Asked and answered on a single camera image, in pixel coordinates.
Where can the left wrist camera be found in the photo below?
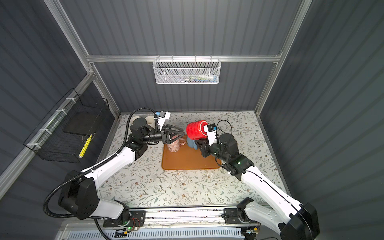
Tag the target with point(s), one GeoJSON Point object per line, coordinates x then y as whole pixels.
{"type": "Point", "coordinates": [161, 117]}

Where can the black wire wall basket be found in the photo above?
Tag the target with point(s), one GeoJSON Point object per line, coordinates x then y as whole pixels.
{"type": "Point", "coordinates": [62, 136]}

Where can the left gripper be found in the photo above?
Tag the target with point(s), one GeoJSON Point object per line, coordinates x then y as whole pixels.
{"type": "Point", "coordinates": [167, 138]}

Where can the blue dotted mug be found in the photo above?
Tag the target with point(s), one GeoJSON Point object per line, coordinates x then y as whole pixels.
{"type": "Point", "coordinates": [191, 143]}

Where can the light green mug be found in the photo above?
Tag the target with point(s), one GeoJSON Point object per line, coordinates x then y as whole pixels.
{"type": "Point", "coordinates": [133, 119]}

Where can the white mug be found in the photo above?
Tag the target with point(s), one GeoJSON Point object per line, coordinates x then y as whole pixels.
{"type": "Point", "coordinates": [151, 121]}

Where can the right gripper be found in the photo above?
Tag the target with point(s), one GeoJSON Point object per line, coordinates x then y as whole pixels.
{"type": "Point", "coordinates": [206, 146]}

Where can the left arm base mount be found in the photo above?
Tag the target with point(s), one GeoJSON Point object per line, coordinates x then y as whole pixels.
{"type": "Point", "coordinates": [127, 219]}

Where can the red mug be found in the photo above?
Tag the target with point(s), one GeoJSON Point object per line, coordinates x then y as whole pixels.
{"type": "Point", "coordinates": [195, 130]}

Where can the white wire wall basket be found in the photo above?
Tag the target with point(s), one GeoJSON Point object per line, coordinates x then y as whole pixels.
{"type": "Point", "coordinates": [170, 73]}

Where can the pink ghost pattern mug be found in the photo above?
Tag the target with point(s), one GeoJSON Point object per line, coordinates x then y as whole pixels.
{"type": "Point", "coordinates": [175, 146]}

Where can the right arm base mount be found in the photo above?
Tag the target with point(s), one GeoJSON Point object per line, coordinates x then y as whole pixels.
{"type": "Point", "coordinates": [235, 216]}

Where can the pens in white basket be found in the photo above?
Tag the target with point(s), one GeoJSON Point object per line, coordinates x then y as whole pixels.
{"type": "Point", "coordinates": [206, 78]}

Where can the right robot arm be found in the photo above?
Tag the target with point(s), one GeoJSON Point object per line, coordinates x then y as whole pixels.
{"type": "Point", "coordinates": [288, 217]}

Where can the yellow marker pen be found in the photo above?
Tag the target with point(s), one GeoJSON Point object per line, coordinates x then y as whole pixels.
{"type": "Point", "coordinates": [85, 146]}

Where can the orange plastic tray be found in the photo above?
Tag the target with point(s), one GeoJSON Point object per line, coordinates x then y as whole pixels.
{"type": "Point", "coordinates": [186, 158]}

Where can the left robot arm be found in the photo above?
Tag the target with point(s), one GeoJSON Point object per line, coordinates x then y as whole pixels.
{"type": "Point", "coordinates": [79, 196]}

